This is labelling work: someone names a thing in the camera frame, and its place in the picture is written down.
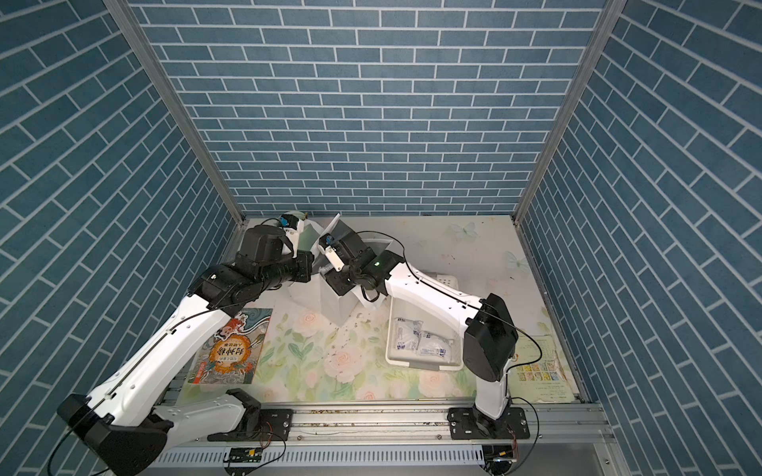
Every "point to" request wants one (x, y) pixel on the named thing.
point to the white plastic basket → (433, 322)
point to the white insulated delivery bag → (315, 296)
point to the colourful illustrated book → (231, 354)
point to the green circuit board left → (245, 454)
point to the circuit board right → (499, 452)
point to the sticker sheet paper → (538, 374)
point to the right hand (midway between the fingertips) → (337, 274)
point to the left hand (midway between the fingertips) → (323, 257)
